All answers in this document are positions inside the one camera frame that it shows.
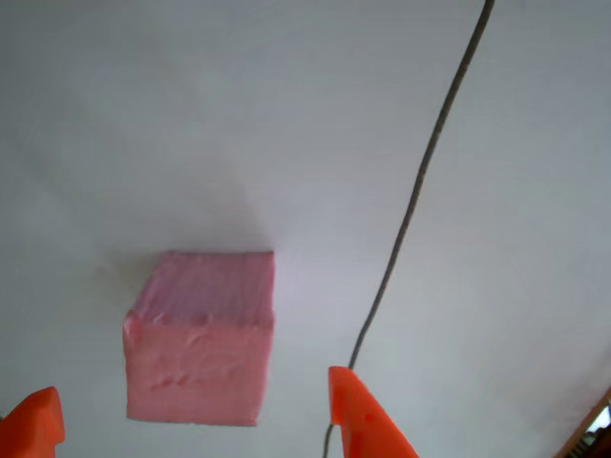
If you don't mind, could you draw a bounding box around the pink foam cube block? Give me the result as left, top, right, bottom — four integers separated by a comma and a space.
122, 250, 277, 428

